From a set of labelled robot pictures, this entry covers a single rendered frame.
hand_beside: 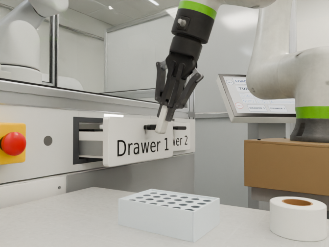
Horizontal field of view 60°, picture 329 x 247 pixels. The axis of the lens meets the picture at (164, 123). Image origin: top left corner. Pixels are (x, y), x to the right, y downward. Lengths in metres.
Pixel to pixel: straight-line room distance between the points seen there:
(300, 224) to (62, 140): 0.50
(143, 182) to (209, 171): 1.63
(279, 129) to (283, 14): 0.76
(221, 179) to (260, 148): 1.79
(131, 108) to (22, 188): 0.40
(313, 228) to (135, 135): 0.44
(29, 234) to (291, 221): 0.34
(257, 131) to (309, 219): 1.16
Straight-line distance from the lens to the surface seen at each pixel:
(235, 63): 2.47
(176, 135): 1.08
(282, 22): 0.98
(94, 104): 0.76
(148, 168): 0.96
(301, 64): 0.84
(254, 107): 1.45
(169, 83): 0.70
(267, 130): 1.57
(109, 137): 0.63
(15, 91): 0.62
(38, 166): 0.65
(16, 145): 0.54
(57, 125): 0.68
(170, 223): 0.39
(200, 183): 2.59
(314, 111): 0.81
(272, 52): 0.93
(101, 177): 0.78
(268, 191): 0.77
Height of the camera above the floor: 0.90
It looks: 1 degrees up
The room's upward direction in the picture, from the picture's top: straight up
